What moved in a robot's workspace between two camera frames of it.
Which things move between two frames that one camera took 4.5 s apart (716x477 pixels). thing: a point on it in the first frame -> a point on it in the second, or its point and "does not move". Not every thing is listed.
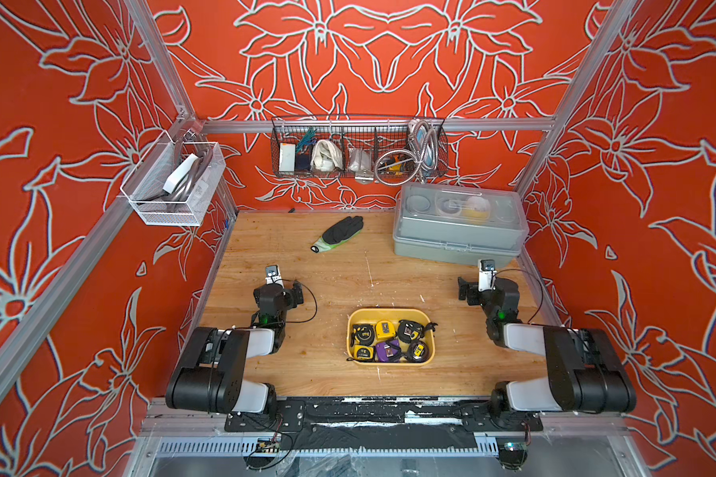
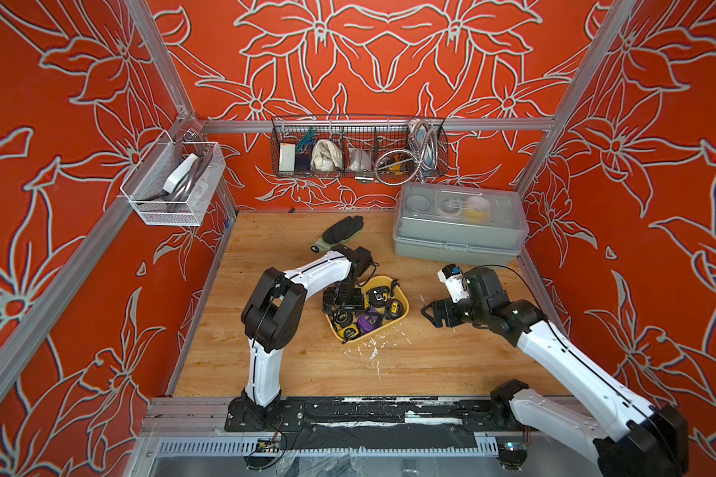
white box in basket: [286, 157] does not move
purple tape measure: [388, 351] -> [369, 321]
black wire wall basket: [359, 146] does not move
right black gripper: [472, 291] -> [447, 305]
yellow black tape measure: [362, 353] -> [348, 332]
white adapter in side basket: [179, 173] does not move
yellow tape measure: [385, 329] -> [394, 308]
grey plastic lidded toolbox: [460, 223] does not move
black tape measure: [409, 331] -> [379, 295]
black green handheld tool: [338, 234] does not move
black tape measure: [363, 334] -> [343, 317]
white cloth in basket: [325, 156] does not move
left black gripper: [291, 297] -> [330, 302]
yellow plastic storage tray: [373, 315] -> [381, 303]
